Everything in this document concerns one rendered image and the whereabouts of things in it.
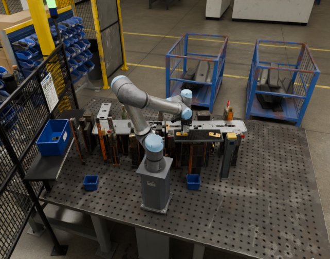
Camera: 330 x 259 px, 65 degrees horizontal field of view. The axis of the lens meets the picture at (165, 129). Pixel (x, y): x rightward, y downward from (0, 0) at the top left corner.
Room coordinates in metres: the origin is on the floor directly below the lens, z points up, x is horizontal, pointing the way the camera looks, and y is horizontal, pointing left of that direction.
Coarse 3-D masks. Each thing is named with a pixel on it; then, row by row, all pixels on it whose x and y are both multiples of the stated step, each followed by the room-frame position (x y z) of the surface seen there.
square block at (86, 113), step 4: (84, 112) 2.03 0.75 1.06; (88, 112) 2.03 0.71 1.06; (92, 112) 2.03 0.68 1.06; (84, 116) 1.97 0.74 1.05; (88, 116) 1.97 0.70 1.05; (92, 116) 2.00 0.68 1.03; (88, 120) 1.96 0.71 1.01; (92, 120) 1.98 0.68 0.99; (92, 124) 1.97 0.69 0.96; (92, 128) 1.97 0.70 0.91; (96, 136) 2.02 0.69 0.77; (96, 140) 1.98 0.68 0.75; (96, 144) 1.96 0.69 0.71
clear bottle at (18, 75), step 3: (12, 66) 1.76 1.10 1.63; (15, 66) 1.77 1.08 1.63; (15, 69) 1.76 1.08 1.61; (18, 69) 1.78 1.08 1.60; (15, 72) 1.75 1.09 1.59; (18, 72) 1.76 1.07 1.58; (21, 72) 1.79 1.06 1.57; (15, 75) 1.75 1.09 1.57; (18, 75) 1.75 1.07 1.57; (21, 75) 1.77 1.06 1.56; (15, 78) 1.74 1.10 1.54; (18, 78) 1.75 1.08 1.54; (21, 78) 1.76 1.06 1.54; (18, 81) 1.74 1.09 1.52; (21, 81) 1.75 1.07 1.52; (18, 84) 1.74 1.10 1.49; (27, 87) 1.79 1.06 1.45; (24, 90) 1.75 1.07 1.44
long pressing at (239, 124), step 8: (104, 120) 1.97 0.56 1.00; (120, 120) 1.97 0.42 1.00; (128, 120) 1.97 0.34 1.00; (216, 120) 1.96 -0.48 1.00; (224, 120) 1.96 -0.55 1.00; (232, 120) 1.96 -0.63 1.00; (240, 120) 1.96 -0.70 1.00; (96, 128) 1.84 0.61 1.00; (120, 128) 1.84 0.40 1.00; (128, 128) 1.84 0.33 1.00; (176, 128) 1.83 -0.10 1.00; (192, 128) 1.83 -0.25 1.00; (200, 128) 1.83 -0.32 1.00; (216, 128) 1.83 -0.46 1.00; (224, 128) 1.83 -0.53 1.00; (232, 128) 1.83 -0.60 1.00; (240, 128) 1.82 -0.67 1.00
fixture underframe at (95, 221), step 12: (36, 216) 1.47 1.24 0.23; (96, 216) 1.22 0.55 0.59; (36, 228) 1.45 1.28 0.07; (60, 228) 1.37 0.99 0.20; (72, 228) 1.34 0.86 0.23; (84, 228) 1.34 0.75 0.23; (96, 228) 1.23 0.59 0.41; (108, 228) 1.34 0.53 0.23; (108, 240) 1.26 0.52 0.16; (96, 252) 1.23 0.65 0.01; (108, 252) 1.22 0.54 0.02
